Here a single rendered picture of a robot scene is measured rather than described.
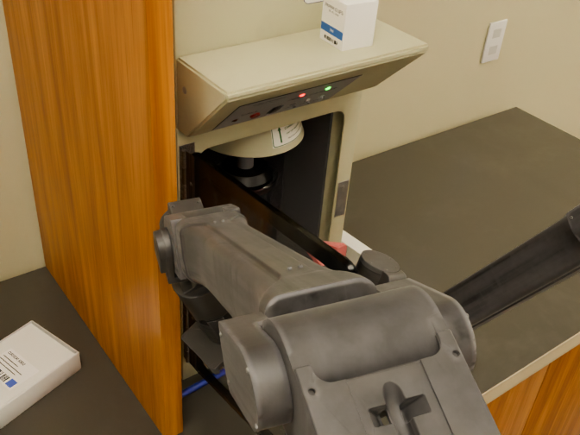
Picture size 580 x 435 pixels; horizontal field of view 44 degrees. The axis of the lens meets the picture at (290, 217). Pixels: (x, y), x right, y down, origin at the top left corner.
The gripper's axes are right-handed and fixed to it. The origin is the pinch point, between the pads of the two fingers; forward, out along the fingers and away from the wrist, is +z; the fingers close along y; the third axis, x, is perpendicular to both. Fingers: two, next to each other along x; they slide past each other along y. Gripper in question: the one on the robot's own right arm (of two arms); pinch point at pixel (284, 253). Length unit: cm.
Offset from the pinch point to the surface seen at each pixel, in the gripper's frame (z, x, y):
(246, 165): 11.4, -10.2, 0.1
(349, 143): 3.3, -14.4, -13.8
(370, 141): 46, 20, -63
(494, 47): 46, 2, -105
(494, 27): 46, -5, -102
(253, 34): 3.4, -35.6, 5.7
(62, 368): 13.2, 19.2, 32.9
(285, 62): -4.2, -34.9, 6.0
